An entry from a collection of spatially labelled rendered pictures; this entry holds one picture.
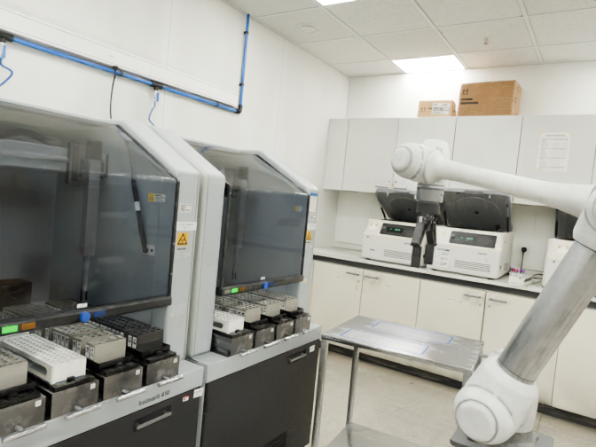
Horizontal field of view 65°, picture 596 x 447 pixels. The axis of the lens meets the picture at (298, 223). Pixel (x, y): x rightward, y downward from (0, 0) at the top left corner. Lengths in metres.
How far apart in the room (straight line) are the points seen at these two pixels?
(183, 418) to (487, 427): 1.01
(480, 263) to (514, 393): 2.55
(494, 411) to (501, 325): 2.55
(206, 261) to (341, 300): 2.59
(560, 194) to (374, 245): 2.77
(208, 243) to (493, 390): 1.08
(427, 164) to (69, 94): 1.93
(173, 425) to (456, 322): 2.64
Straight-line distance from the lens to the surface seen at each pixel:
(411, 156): 1.40
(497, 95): 4.26
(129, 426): 1.65
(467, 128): 4.21
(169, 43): 3.19
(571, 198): 1.46
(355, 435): 2.45
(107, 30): 2.92
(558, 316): 1.31
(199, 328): 1.86
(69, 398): 1.48
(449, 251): 3.88
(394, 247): 4.02
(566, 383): 3.90
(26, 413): 1.43
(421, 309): 3.99
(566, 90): 4.51
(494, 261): 3.81
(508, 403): 1.36
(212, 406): 1.91
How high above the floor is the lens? 1.37
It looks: 3 degrees down
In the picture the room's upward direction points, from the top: 5 degrees clockwise
